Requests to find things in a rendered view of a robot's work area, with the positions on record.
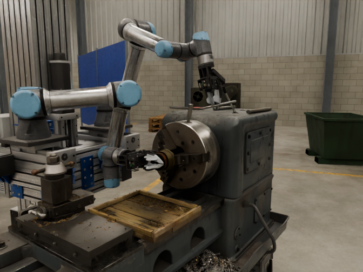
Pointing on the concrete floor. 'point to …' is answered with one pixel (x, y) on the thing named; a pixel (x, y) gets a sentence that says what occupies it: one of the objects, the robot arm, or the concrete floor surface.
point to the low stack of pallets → (155, 123)
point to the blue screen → (101, 73)
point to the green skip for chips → (335, 137)
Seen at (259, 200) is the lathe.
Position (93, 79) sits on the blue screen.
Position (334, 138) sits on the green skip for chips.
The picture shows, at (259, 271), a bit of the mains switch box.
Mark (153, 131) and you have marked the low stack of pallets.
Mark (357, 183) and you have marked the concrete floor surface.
